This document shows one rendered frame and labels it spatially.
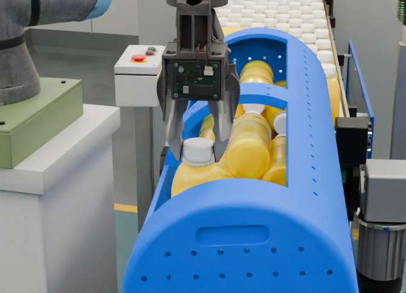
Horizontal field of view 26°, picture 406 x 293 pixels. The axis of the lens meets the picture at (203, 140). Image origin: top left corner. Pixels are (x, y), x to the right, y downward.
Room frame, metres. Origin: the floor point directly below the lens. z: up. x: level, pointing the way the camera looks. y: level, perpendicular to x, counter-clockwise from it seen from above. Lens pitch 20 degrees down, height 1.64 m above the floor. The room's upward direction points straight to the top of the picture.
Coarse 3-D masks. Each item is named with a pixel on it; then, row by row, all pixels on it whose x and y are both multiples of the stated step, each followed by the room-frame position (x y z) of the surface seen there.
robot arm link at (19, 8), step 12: (0, 0) 1.35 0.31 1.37; (12, 0) 1.36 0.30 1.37; (24, 0) 1.37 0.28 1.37; (36, 0) 1.38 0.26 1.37; (0, 12) 1.35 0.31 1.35; (12, 12) 1.36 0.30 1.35; (24, 12) 1.37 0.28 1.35; (36, 12) 1.38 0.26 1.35; (0, 24) 1.35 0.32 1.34; (12, 24) 1.36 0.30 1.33; (24, 24) 1.39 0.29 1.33; (36, 24) 1.40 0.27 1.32; (0, 36) 1.35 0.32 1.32; (12, 36) 1.36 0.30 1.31
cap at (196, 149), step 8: (184, 144) 1.01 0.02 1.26; (192, 144) 1.01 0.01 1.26; (200, 144) 1.01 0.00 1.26; (208, 144) 1.01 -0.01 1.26; (184, 152) 1.01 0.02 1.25; (192, 152) 1.00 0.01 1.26; (200, 152) 1.00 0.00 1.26; (208, 152) 1.01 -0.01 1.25; (192, 160) 1.00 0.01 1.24; (200, 160) 1.00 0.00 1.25
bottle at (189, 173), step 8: (184, 160) 1.01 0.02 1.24; (208, 160) 1.01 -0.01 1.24; (184, 168) 1.01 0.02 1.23; (192, 168) 1.00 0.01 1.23; (200, 168) 1.00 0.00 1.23; (208, 168) 1.01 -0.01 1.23; (216, 168) 1.01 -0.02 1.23; (176, 176) 1.01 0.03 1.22; (184, 176) 1.00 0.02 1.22; (192, 176) 1.00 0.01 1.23; (200, 176) 1.00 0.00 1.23; (208, 176) 1.00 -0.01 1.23; (216, 176) 1.00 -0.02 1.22; (176, 184) 1.00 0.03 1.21; (184, 184) 1.00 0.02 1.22; (192, 184) 0.99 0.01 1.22; (176, 192) 1.00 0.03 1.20
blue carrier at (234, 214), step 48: (240, 48) 1.77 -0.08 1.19; (288, 48) 1.64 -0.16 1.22; (240, 96) 1.31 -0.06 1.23; (288, 96) 1.33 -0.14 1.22; (288, 144) 1.11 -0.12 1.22; (336, 144) 1.36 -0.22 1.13; (192, 192) 0.96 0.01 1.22; (240, 192) 0.93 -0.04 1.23; (288, 192) 0.95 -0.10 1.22; (336, 192) 1.08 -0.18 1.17; (144, 240) 0.92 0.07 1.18; (192, 240) 0.91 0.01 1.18; (240, 240) 0.91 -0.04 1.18; (288, 240) 0.90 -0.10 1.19; (336, 240) 0.91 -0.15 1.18; (144, 288) 0.92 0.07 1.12; (192, 288) 0.91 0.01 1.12; (240, 288) 0.91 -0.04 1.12; (288, 288) 0.90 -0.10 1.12; (336, 288) 0.90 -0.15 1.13
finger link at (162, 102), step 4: (160, 72) 1.02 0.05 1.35; (168, 72) 1.02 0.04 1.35; (160, 76) 1.01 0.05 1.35; (168, 76) 1.01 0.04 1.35; (160, 80) 1.01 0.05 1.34; (168, 80) 1.01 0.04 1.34; (156, 84) 1.02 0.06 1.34; (160, 84) 1.01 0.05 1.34; (168, 84) 1.01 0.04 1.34; (156, 88) 1.02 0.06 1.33; (160, 88) 1.02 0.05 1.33; (168, 88) 1.01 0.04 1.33; (156, 92) 1.02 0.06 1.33; (160, 92) 1.02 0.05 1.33; (160, 96) 1.02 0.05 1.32; (160, 100) 1.02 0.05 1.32; (164, 100) 1.01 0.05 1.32; (160, 104) 1.02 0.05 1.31; (164, 104) 1.01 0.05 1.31; (164, 108) 1.01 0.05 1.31; (164, 112) 1.01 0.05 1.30; (164, 116) 1.01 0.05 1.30
